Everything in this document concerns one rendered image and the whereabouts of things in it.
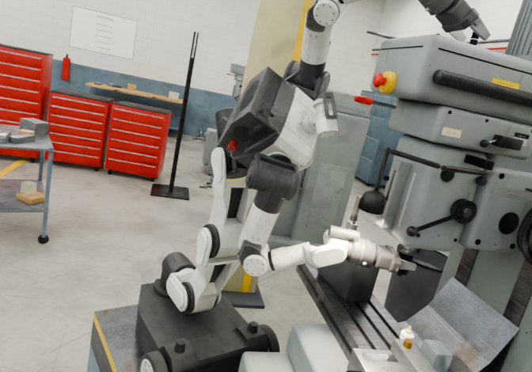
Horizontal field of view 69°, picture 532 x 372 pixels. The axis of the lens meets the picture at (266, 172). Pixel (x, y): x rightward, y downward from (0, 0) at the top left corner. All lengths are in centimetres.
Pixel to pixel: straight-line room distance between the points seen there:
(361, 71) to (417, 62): 1007
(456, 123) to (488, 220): 33
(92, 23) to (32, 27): 125
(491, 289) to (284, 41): 198
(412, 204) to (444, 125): 24
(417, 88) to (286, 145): 41
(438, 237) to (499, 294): 41
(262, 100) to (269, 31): 163
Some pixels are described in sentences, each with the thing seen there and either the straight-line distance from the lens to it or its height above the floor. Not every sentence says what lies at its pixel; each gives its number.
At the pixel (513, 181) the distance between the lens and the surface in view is 132.
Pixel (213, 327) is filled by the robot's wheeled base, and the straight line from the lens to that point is 192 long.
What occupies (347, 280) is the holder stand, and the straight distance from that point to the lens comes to 156.
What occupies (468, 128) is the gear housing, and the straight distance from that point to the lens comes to 117.
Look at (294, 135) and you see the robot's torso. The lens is 123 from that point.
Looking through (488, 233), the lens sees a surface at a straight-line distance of 133.
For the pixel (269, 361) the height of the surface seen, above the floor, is 75.
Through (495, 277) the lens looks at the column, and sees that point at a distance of 160.
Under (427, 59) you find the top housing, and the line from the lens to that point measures 106.
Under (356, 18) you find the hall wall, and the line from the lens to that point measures 1109.
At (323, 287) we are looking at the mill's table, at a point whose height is 95.
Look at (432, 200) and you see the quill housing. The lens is 119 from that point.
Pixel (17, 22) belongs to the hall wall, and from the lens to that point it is 1058.
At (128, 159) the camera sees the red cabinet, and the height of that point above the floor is 28.
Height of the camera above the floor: 169
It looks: 13 degrees down
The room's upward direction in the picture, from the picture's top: 12 degrees clockwise
